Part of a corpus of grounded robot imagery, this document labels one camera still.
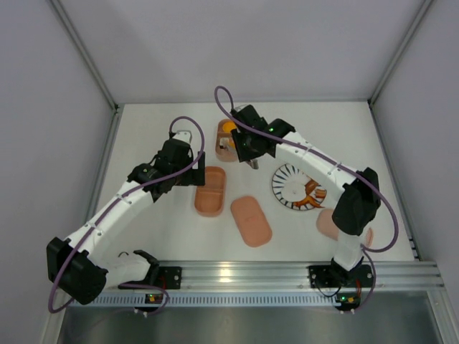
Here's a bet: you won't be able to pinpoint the metal tongs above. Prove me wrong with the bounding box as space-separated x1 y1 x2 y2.
219 138 259 170

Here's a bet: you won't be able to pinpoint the orange round toy food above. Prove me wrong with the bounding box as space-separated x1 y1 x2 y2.
222 121 237 133

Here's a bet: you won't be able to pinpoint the striped round plate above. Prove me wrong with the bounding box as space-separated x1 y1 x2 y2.
271 163 325 211

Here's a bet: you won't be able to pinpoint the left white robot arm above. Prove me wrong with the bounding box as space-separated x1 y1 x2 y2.
46 130 205 305

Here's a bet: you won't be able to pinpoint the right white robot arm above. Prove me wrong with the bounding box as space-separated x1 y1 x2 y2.
230 105 381 274

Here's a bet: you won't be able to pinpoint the far pink lunch box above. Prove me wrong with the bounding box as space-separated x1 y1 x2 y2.
215 120 237 162

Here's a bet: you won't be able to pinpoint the pink lunch box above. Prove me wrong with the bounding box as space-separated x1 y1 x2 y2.
215 120 237 162
194 166 227 217

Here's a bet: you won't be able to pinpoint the near pink lunch box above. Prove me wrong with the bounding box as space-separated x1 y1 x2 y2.
194 166 227 217

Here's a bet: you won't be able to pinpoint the centre pink box lid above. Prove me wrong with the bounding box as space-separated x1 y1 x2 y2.
230 196 273 247

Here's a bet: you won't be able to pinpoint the pink box lid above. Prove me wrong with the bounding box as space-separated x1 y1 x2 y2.
230 196 273 247
316 209 374 247

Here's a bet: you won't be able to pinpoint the right pink box lid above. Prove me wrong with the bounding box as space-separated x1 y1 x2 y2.
316 209 374 247

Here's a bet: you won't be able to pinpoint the brown toy sausage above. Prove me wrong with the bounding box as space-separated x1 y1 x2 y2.
305 180 319 194

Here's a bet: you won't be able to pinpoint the small brown toy meat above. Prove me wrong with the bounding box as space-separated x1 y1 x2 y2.
314 188 327 199

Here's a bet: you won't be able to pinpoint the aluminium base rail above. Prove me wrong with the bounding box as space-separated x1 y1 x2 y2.
161 261 445 292

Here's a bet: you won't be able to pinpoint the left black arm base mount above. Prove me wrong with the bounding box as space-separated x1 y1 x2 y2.
118 266 182 290

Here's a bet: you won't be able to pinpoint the grey slotted cable duct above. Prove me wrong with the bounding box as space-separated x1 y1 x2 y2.
96 290 341 308

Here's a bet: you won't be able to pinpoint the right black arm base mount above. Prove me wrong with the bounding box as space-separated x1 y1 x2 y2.
308 262 374 289

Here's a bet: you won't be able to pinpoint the left aluminium frame post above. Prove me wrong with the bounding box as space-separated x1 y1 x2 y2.
47 0 119 113

